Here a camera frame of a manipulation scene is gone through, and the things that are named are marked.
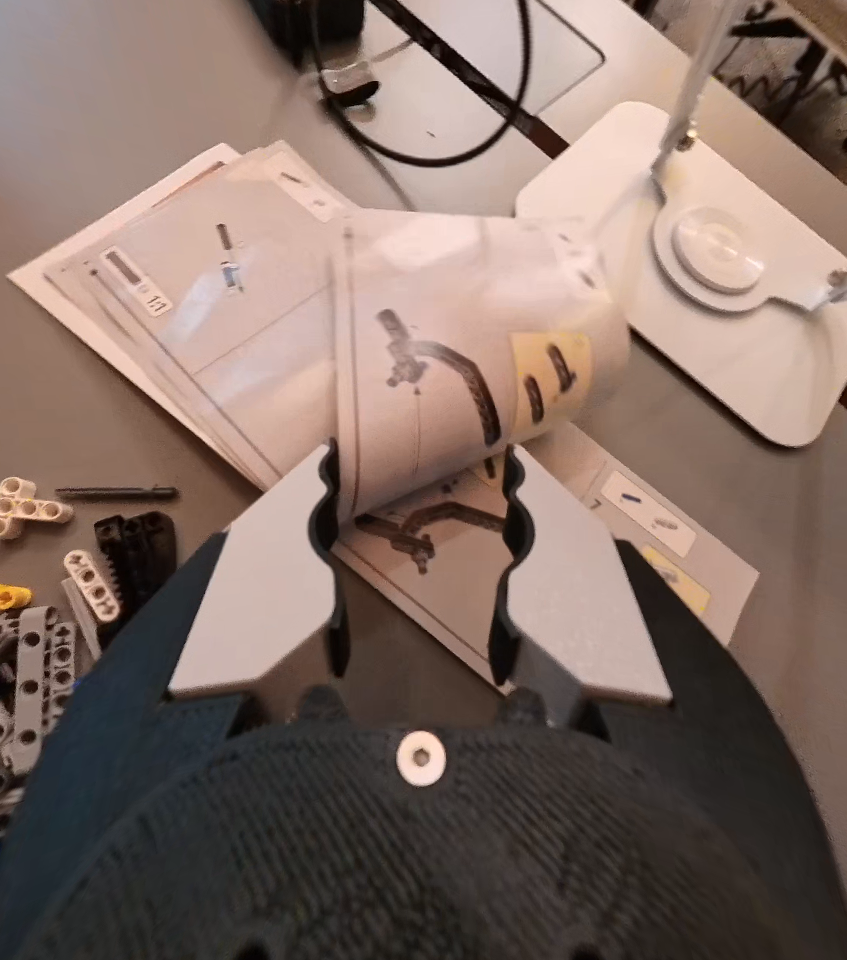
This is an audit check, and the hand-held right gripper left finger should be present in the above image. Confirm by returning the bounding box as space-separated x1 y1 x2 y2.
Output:
167 438 353 706

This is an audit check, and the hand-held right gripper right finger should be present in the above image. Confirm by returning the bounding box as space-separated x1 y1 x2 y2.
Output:
487 444 676 725

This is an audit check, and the lego instruction booklet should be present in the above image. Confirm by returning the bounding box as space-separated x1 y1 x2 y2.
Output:
7 142 761 676

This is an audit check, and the black lego axle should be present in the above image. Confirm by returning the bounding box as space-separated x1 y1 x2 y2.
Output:
56 486 179 502

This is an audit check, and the pile of mixed lego pieces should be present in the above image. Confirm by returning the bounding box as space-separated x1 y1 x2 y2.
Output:
0 476 181 924

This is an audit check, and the white T-shaped lego beam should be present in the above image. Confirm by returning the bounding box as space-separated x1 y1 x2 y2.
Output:
0 477 74 540

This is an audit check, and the white desk stand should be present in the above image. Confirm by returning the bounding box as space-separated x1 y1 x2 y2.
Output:
515 0 847 449

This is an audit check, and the black power adapter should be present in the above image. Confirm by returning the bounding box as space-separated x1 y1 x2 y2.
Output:
247 0 366 48

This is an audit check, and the black cable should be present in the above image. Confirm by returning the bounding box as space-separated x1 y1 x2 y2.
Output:
311 0 539 168

